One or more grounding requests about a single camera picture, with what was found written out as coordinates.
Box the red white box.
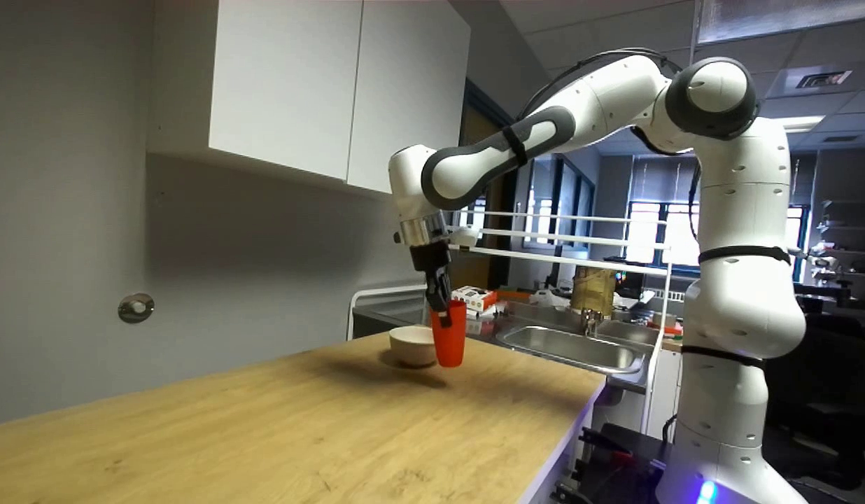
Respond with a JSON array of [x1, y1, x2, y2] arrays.
[[464, 288, 497, 316]]

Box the white wall cabinet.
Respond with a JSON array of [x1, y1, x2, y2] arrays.
[[146, 0, 472, 210]]

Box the stainless steel sink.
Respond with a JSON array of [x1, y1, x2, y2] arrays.
[[497, 326, 646, 375]]

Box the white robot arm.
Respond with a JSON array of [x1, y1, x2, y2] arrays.
[[390, 49, 805, 504]]

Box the round metal wall fitting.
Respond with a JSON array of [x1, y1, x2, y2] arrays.
[[118, 295, 154, 326]]

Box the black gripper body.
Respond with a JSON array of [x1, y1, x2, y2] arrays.
[[411, 242, 448, 273]]

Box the white wire dish rack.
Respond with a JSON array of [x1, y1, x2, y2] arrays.
[[345, 225, 671, 392]]

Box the white ceramic bowl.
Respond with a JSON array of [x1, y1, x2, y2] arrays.
[[390, 326, 437, 367]]

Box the red plastic cup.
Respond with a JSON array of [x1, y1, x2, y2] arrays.
[[430, 299, 467, 367]]

